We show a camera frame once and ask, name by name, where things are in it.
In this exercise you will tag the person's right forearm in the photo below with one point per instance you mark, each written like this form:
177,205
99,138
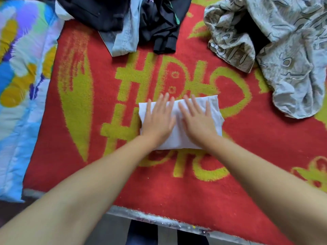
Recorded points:
281,186

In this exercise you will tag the person's right hand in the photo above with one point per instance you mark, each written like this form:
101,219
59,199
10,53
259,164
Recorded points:
199,124

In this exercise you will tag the person's left hand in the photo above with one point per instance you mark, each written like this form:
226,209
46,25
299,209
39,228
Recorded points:
158,122

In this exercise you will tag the pile of mixed clothes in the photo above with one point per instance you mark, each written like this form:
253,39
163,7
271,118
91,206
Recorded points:
286,48

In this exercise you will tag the person's blue trousers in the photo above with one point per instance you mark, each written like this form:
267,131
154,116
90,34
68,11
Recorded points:
143,234

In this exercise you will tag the blue patterned pillow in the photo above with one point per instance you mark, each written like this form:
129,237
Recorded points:
20,94

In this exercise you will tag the red and yellow blanket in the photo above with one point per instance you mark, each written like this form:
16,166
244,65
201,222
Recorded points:
245,165

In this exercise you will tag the white printed t-shirt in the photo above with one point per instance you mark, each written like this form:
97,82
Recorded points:
179,136

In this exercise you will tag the person's left forearm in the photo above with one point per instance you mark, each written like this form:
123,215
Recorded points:
66,201

